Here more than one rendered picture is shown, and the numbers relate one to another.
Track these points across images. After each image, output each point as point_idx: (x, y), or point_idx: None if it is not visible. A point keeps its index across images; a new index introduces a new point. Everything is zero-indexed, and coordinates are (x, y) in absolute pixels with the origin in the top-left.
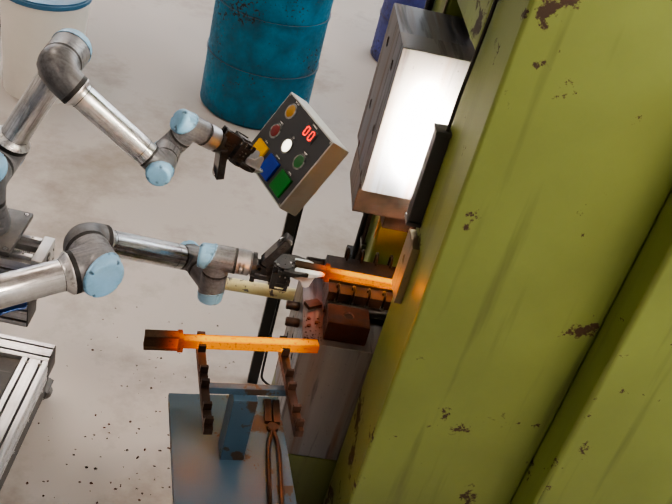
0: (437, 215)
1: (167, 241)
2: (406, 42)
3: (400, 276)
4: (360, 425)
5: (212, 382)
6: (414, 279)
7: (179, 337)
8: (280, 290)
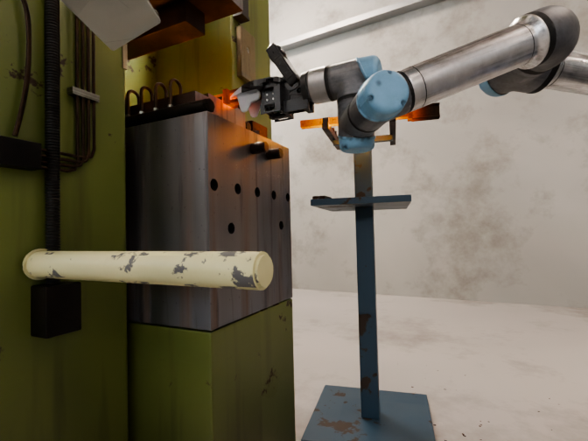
0: (255, 10)
1: (427, 59)
2: None
3: (252, 63)
4: None
5: (385, 135)
6: (255, 60)
7: None
8: (281, 121)
